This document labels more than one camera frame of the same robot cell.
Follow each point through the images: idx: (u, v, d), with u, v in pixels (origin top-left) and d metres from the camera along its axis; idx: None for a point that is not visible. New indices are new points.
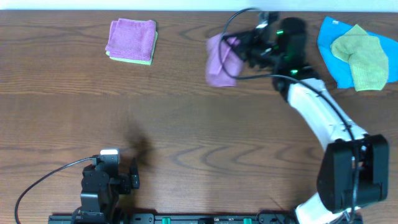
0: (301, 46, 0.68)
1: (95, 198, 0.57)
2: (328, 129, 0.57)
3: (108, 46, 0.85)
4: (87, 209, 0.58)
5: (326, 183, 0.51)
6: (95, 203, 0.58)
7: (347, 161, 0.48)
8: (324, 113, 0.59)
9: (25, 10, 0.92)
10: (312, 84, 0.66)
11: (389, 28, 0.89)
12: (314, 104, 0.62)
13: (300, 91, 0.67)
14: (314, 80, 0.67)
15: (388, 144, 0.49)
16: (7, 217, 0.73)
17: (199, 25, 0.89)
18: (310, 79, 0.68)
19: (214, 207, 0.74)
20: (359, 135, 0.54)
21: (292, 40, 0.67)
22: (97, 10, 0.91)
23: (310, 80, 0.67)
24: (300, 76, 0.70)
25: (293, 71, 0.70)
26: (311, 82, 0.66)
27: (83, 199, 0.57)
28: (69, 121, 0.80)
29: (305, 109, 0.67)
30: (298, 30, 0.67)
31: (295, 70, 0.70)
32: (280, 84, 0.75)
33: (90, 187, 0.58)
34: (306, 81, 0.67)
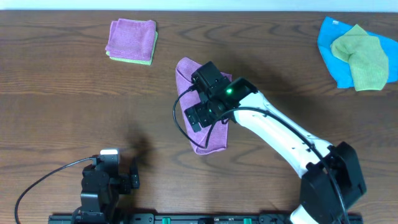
0: (216, 74, 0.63)
1: (95, 198, 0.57)
2: (293, 153, 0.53)
3: (108, 46, 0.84)
4: (87, 209, 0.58)
5: (313, 204, 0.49)
6: (95, 203, 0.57)
7: (325, 182, 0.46)
8: (280, 135, 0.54)
9: (24, 10, 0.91)
10: (254, 104, 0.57)
11: (389, 28, 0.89)
12: (267, 126, 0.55)
13: (249, 116, 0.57)
14: (251, 94, 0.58)
15: (351, 148, 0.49)
16: (7, 216, 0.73)
17: (199, 25, 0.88)
18: (248, 94, 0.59)
19: (214, 206, 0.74)
20: (324, 149, 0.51)
21: (214, 91, 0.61)
22: (97, 10, 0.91)
23: (247, 98, 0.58)
24: (237, 93, 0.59)
25: (227, 91, 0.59)
26: (252, 100, 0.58)
27: (83, 199, 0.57)
28: (69, 121, 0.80)
29: (259, 131, 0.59)
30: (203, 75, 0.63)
31: (231, 90, 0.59)
32: (221, 105, 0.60)
33: (90, 187, 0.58)
34: (245, 101, 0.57)
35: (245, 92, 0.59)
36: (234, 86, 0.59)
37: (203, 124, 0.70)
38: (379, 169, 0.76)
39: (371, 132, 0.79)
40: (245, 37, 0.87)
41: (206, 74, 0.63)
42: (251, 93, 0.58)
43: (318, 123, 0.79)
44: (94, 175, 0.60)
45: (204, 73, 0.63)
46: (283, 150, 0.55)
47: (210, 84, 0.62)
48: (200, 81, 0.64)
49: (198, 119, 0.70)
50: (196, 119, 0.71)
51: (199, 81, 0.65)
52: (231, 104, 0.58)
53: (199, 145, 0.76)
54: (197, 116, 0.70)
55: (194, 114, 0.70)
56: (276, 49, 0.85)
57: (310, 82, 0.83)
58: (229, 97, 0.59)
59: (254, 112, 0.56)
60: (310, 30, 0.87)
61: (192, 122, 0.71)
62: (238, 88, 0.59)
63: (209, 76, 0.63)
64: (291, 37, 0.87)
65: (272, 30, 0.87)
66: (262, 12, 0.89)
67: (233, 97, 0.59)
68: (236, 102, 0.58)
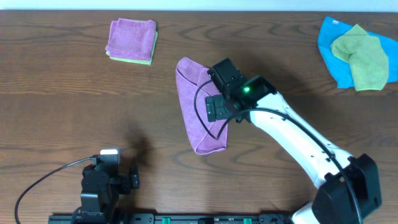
0: (232, 70, 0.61)
1: (95, 198, 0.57)
2: (310, 160, 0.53)
3: (108, 45, 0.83)
4: (87, 209, 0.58)
5: (325, 214, 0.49)
6: (95, 203, 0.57)
7: (343, 193, 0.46)
8: (299, 141, 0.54)
9: (22, 10, 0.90)
10: (272, 106, 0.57)
11: (390, 28, 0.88)
12: (285, 131, 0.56)
13: (268, 118, 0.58)
14: (271, 96, 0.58)
15: (373, 162, 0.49)
16: (9, 216, 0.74)
17: (199, 24, 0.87)
18: (266, 94, 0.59)
19: (214, 206, 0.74)
20: (344, 160, 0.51)
21: (231, 88, 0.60)
22: (96, 10, 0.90)
23: (264, 97, 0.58)
24: (254, 93, 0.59)
25: (244, 90, 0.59)
26: (272, 102, 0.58)
27: (83, 200, 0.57)
28: (69, 121, 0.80)
29: (276, 135, 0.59)
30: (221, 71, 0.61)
31: (248, 89, 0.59)
32: (236, 103, 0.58)
33: (90, 187, 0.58)
34: (262, 101, 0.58)
35: (262, 91, 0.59)
36: (252, 85, 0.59)
37: (218, 117, 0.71)
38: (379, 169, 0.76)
39: (371, 132, 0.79)
40: (245, 37, 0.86)
41: (224, 71, 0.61)
42: (270, 93, 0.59)
43: (318, 123, 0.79)
44: (94, 175, 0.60)
45: (222, 70, 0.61)
46: (300, 156, 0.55)
47: (226, 81, 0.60)
48: (216, 78, 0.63)
49: (214, 111, 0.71)
50: (214, 110, 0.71)
51: (214, 78, 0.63)
52: (248, 104, 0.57)
53: (199, 145, 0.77)
54: (214, 107, 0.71)
55: (212, 105, 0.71)
56: (276, 49, 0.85)
57: (310, 82, 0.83)
58: (247, 96, 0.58)
59: (272, 114, 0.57)
60: (310, 29, 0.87)
61: (208, 111, 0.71)
62: (256, 86, 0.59)
63: (226, 73, 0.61)
64: (291, 37, 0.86)
65: (272, 30, 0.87)
66: (263, 12, 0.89)
67: (250, 96, 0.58)
68: (253, 101, 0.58)
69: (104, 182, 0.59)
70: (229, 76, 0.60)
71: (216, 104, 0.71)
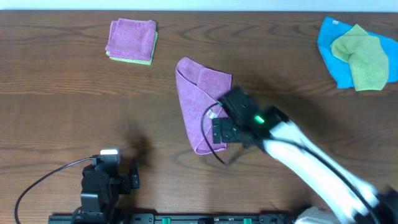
0: (242, 99, 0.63)
1: (96, 198, 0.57)
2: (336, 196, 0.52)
3: (108, 46, 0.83)
4: (87, 209, 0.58)
5: None
6: (95, 203, 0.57)
7: None
8: (321, 177, 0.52)
9: (21, 10, 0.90)
10: (286, 137, 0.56)
11: (391, 28, 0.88)
12: (305, 165, 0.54)
13: (284, 151, 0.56)
14: (284, 126, 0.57)
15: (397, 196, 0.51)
16: (9, 216, 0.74)
17: (199, 24, 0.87)
18: (280, 123, 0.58)
19: (214, 206, 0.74)
20: (367, 192, 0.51)
21: (242, 117, 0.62)
22: (96, 10, 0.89)
23: (278, 127, 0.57)
24: (266, 121, 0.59)
25: (256, 120, 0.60)
26: (285, 133, 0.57)
27: (83, 199, 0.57)
28: (69, 121, 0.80)
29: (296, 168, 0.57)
30: (231, 101, 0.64)
31: (262, 119, 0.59)
32: (250, 133, 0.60)
33: (90, 186, 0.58)
34: (277, 131, 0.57)
35: (275, 119, 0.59)
36: (263, 114, 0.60)
37: (224, 140, 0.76)
38: (377, 169, 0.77)
39: (371, 132, 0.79)
40: (245, 37, 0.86)
41: (234, 101, 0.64)
42: (282, 122, 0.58)
43: (318, 124, 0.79)
44: (94, 175, 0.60)
45: (231, 98, 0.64)
46: (324, 192, 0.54)
47: (236, 110, 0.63)
48: (227, 106, 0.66)
49: (221, 132, 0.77)
50: (219, 131, 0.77)
51: (225, 105, 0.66)
52: (262, 133, 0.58)
53: (199, 145, 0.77)
54: (221, 129, 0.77)
55: (218, 127, 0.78)
56: (276, 50, 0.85)
57: (310, 82, 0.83)
58: (258, 124, 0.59)
59: (289, 146, 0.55)
60: (311, 29, 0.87)
61: (214, 132, 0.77)
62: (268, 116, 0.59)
63: (236, 101, 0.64)
64: (291, 37, 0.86)
65: (272, 30, 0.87)
66: (263, 12, 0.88)
67: (265, 126, 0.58)
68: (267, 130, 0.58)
69: (104, 182, 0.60)
70: (239, 105, 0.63)
71: (222, 127, 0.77)
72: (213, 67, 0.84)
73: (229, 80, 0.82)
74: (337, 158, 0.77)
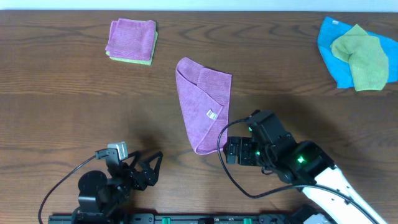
0: (280, 129, 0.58)
1: (93, 203, 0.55)
2: None
3: (108, 45, 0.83)
4: (87, 210, 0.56)
5: None
6: (94, 206, 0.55)
7: None
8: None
9: (18, 9, 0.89)
10: (333, 185, 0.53)
11: (391, 28, 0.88)
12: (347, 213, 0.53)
13: (327, 196, 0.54)
14: (330, 171, 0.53)
15: None
16: (9, 216, 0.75)
17: (199, 24, 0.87)
18: (323, 168, 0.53)
19: (214, 206, 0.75)
20: None
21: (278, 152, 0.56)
22: (94, 10, 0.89)
23: (321, 172, 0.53)
24: (309, 163, 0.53)
25: (298, 160, 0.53)
26: (330, 180, 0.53)
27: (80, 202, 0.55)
28: (69, 121, 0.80)
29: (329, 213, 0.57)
30: (267, 130, 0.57)
31: (302, 160, 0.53)
32: (288, 174, 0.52)
33: (86, 190, 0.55)
34: (321, 178, 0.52)
35: (318, 161, 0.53)
36: (306, 154, 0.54)
37: (242, 161, 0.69)
38: (377, 169, 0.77)
39: (370, 133, 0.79)
40: (245, 37, 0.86)
41: (271, 130, 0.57)
42: (328, 167, 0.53)
43: (317, 124, 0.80)
44: (89, 177, 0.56)
45: (267, 125, 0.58)
46: None
47: (272, 140, 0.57)
48: (259, 132, 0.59)
49: (238, 152, 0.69)
50: (236, 151, 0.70)
51: (257, 131, 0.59)
52: (302, 177, 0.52)
53: (199, 145, 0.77)
54: (239, 149, 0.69)
55: (236, 147, 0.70)
56: (276, 50, 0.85)
57: (310, 82, 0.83)
58: (300, 167, 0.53)
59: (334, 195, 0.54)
60: (310, 30, 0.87)
61: (230, 152, 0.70)
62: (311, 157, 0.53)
63: (272, 131, 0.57)
64: (291, 37, 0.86)
65: (272, 30, 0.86)
66: (263, 12, 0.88)
67: (306, 168, 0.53)
68: (308, 175, 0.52)
69: (101, 184, 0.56)
70: (275, 134, 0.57)
71: (240, 148, 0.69)
72: (212, 67, 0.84)
73: (229, 80, 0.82)
74: (336, 158, 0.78)
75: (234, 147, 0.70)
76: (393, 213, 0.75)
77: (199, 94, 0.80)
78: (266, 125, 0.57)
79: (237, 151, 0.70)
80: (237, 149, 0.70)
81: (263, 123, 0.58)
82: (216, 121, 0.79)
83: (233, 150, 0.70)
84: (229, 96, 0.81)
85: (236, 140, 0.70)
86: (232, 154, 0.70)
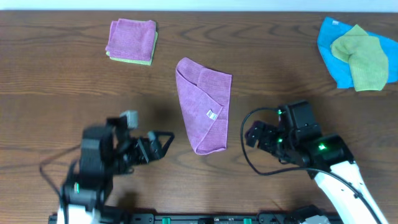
0: (309, 117, 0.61)
1: (96, 148, 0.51)
2: None
3: (108, 46, 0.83)
4: (87, 157, 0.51)
5: None
6: (96, 152, 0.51)
7: None
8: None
9: (18, 10, 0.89)
10: (347, 178, 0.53)
11: (390, 28, 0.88)
12: (353, 208, 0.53)
13: (337, 186, 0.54)
14: (347, 165, 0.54)
15: None
16: (9, 216, 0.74)
17: (199, 25, 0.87)
18: (342, 160, 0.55)
19: (214, 206, 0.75)
20: None
21: (303, 135, 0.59)
22: (94, 10, 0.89)
23: (338, 163, 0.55)
24: (329, 154, 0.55)
25: (319, 147, 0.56)
26: (346, 173, 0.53)
27: (83, 149, 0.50)
28: (70, 121, 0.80)
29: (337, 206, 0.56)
30: (296, 114, 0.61)
31: (323, 147, 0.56)
32: (306, 158, 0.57)
33: (91, 135, 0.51)
34: (336, 168, 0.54)
35: (337, 153, 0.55)
36: (329, 143, 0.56)
37: (262, 146, 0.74)
38: (377, 169, 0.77)
39: (370, 133, 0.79)
40: (245, 37, 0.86)
41: (301, 116, 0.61)
42: (347, 161, 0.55)
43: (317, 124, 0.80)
44: (94, 128, 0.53)
45: (296, 110, 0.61)
46: None
47: (298, 126, 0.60)
48: (287, 116, 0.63)
49: (260, 137, 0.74)
50: (259, 135, 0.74)
51: (286, 115, 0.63)
52: (319, 162, 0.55)
53: (199, 145, 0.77)
54: (262, 134, 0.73)
55: (260, 131, 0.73)
56: (276, 50, 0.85)
57: (310, 82, 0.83)
58: (320, 154, 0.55)
59: (344, 187, 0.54)
60: (310, 30, 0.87)
61: (253, 135, 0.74)
62: (334, 147, 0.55)
63: (301, 117, 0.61)
64: (291, 37, 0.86)
65: (272, 30, 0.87)
66: (263, 12, 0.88)
67: (324, 156, 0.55)
68: (324, 163, 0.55)
69: (106, 137, 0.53)
70: (303, 121, 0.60)
71: (263, 133, 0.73)
72: (212, 67, 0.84)
73: (229, 80, 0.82)
74: None
75: (259, 131, 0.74)
76: (393, 213, 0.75)
77: (199, 95, 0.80)
78: (298, 109, 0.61)
79: (259, 136, 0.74)
80: (260, 134, 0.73)
81: (294, 107, 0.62)
82: (216, 121, 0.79)
83: (256, 134, 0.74)
84: (229, 96, 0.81)
85: (261, 126, 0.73)
86: (254, 137, 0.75)
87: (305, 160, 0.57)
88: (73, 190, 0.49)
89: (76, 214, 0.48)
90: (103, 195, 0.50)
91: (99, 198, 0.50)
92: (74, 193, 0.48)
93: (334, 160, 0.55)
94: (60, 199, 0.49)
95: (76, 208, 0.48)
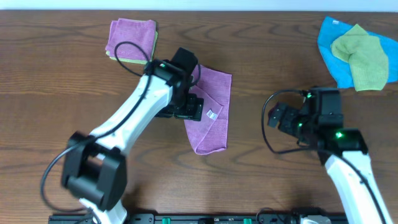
0: (336, 107, 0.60)
1: (191, 54, 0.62)
2: None
3: (108, 45, 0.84)
4: (180, 59, 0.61)
5: None
6: (189, 58, 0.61)
7: None
8: (365, 210, 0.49)
9: (18, 10, 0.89)
10: (355, 163, 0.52)
11: (390, 28, 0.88)
12: (357, 194, 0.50)
13: (344, 169, 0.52)
14: (360, 155, 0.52)
15: None
16: (9, 216, 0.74)
17: (199, 24, 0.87)
18: (356, 150, 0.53)
19: (214, 206, 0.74)
20: None
21: (324, 121, 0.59)
22: (94, 10, 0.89)
23: (352, 152, 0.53)
24: (345, 142, 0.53)
25: (337, 134, 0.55)
26: (354, 159, 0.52)
27: (181, 50, 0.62)
28: (70, 121, 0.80)
29: (341, 191, 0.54)
30: (324, 100, 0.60)
31: (341, 134, 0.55)
32: (321, 141, 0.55)
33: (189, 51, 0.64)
34: (349, 155, 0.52)
35: (353, 145, 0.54)
36: (347, 133, 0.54)
37: (283, 128, 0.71)
38: (377, 169, 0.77)
39: (370, 133, 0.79)
40: (245, 37, 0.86)
41: (329, 103, 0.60)
42: (360, 152, 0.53)
43: None
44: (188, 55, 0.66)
45: (326, 98, 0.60)
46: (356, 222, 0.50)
47: (322, 112, 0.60)
48: (315, 100, 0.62)
49: (282, 119, 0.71)
50: (280, 117, 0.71)
51: (314, 99, 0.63)
52: (333, 148, 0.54)
53: (199, 145, 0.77)
54: (283, 116, 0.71)
55: (282, 112, 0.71)
56: (275, 50, 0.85)
57: (310, 83, 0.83)
58: (335, 139, 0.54)
59: (352, 172, 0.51)
60: (310, 30, 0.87)
61: (274, 116, 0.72)
62: (354, 138, 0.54)
63: (328, 104, 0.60)
64: (291, 37, 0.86)
65: (272, 30, 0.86)
66: (263, 12, 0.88)
67: (339, 144, 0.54)
68: (339, 150, 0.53)
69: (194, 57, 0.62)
70: (328, 109, 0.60)
71: (285, 114, 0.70)
72: (212, 67, 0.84)
73: (229, 80, 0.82)
74: None
75: (281, 112, 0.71)
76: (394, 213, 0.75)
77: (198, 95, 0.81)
78: (329, 95, 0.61)
79: (280, 118, 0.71)
80: (284, 116, 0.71)
81: (324, 93, 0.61)
82: (216, 121, 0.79)
83: (278, 115, 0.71)
84: (229, 95, 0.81)
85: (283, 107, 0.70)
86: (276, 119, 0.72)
87: (319, 143, 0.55)
88: (160, 66, 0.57)
89: (157, 83, 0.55)
90: (180, 84, 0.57)
91: (176, 84, 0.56)
92: (161, 67, 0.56)
93: (349, 149, 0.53)
94: (147, 65, 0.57)
95: (158, 80, 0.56)
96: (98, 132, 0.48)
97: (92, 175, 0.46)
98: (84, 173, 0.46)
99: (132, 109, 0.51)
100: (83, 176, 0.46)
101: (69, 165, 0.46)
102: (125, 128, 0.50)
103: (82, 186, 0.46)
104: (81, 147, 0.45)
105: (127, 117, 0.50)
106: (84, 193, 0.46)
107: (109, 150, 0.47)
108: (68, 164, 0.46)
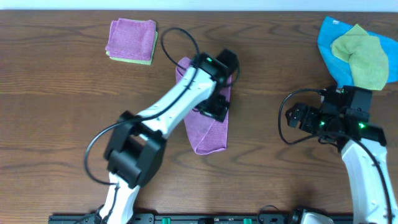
0: (367, 104, 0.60)
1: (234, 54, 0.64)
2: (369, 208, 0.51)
3: (108, 46, 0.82)
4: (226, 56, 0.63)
5: None
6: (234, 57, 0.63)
7: None
8: (372, 187, 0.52)
9: (18, 10, 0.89)
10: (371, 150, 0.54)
11: (390, 28, 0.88)
12: (366, 173, 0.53)
13: (358, 152, 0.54)
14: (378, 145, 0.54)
15: None
16: (9, 216, 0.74)
17: (199, 24, 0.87)
18: (374, 141, 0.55)
19: (214, 206, 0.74)
20: None
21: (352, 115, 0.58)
22: (94, 10, 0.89)
23: (370, 143, 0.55)
24: (365, 132, 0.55)
25: (359, 125, 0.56)
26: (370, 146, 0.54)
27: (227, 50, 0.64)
28: (70, 121, 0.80)
29: (352, 172, 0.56)
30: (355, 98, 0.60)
31: (362, 126, 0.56)
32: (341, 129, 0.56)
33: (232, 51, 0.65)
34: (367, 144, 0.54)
35: (372, 138, 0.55)
36: (368, 126, 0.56)
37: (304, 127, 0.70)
38: None
39: None
40: (245, 37, 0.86)
41: (361, 101, 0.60)
42: (378, 142, 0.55)
43: None
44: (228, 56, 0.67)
45: (359, 94, 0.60)
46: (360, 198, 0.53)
47: (352, 107, 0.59)
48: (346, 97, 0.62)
49: (303, 118, 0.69)
50: (301, 117, 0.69)
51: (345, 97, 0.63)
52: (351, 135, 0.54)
53: (199, 145, 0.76)
54: (303, 115, 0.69)
55: (302, 112, 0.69)
56: (276, 50, 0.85)
57: (310, 83, 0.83)
58: (357, 129, 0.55)
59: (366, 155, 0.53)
60: (310, 30, 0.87)
61: (295, 116, 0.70)
62: (374, 132, 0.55)
63: (360, 101, 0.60)
64: (291, 37, 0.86)
65: (272, 30, 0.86)
66: (263, 12, 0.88)
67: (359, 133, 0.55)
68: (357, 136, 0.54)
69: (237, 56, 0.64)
70: (359, 105, 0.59)
71: (305, 114, 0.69)
72: None
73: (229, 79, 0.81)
74: (337, 158, 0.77)
75: (301, 112, 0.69)
76: None
77: None
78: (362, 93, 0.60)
79: (301, 118, 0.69)
80: (304, 116, 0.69)
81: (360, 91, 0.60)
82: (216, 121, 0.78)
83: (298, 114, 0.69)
84: (229, 95, 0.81)
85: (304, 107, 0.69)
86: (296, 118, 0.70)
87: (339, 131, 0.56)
88: (206, 60, 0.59)
89: (203, 76, 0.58)
90: (222, 80, 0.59)
91: (218, 79, 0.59)
92: (208, 60, 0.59)
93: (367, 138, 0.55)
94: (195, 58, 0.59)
95: (204, 73, 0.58)
96: (145, 114, 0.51)
97: (132, 150, 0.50)
98: (128, 148, 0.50)
99: (177, 98, 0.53)
100: (126, 150, 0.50)
101: (115, 137, 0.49)
102: (168, 114, 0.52)
103: (124, 160, 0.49)
104: (130, 124, 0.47)
105: (172, 105, 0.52)
106: (125, 167, 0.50)
107: (152, 132, 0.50)
108: (114, 138, 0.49)
